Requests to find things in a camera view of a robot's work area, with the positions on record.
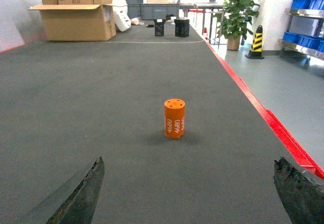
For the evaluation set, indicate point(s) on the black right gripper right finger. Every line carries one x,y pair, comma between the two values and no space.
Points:
300,191

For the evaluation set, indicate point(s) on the steel shelf rack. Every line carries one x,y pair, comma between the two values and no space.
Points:
303,36

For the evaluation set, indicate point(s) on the large open cardboard box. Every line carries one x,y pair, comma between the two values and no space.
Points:
77,22

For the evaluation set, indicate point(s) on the potted green plant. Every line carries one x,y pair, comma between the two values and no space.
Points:
238,17

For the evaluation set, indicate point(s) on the orange 4680 cylinder cap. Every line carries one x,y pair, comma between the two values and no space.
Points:
174,118

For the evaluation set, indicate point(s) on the red table frame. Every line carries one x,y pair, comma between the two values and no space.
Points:
296,150

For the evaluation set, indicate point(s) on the black box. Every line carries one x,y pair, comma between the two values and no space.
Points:
182,27
159,27

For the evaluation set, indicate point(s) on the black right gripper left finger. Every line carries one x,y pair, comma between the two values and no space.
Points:
73,202

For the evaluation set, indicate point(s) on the yellow black traffic cone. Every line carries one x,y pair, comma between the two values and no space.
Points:
255,51

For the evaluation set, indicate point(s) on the grey plastic crate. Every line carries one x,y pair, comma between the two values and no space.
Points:
137,8

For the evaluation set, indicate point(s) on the black box left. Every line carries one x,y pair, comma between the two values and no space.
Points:
159,27

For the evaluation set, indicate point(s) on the black box right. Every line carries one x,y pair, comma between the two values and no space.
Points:
182,27

